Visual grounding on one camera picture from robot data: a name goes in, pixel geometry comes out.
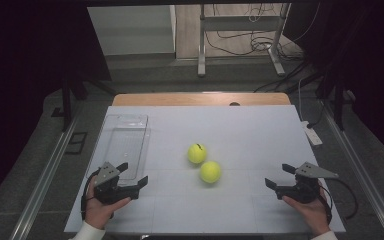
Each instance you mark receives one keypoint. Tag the silver metal rail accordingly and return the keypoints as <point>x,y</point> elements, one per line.
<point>43,180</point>
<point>363,166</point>

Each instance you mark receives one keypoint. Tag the person's left hand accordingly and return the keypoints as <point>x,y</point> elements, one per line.
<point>98,213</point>

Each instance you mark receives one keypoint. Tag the grey metal stand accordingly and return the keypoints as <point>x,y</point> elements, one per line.
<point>240,23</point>

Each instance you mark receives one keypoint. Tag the clear plastic container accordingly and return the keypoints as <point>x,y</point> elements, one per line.
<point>126,146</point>

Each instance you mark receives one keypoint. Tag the wooden table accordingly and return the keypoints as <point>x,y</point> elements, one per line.
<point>180,99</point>

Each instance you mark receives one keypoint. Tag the black stand leg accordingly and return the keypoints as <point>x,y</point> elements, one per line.
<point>66,103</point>

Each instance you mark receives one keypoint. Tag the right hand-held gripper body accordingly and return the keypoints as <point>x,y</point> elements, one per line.
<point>300,191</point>

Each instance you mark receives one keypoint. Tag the dark table grommet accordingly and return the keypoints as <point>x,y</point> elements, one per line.
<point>234,104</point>

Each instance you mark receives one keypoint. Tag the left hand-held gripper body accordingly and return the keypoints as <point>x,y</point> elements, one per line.
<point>108,191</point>

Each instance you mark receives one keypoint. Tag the person's right hand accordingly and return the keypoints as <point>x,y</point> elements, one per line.
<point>310,213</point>

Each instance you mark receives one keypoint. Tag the black floor frame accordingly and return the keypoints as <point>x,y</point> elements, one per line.
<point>76,143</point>

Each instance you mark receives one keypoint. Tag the white power strip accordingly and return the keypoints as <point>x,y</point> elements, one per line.
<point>312,135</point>

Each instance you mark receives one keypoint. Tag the black curtain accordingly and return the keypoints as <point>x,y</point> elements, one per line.
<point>373,66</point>
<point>20,66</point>

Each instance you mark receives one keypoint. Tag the white cabinet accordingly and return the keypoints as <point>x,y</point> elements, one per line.
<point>130,30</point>

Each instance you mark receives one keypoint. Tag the yellow tennis ball black print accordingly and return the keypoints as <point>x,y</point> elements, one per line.
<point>196,155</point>

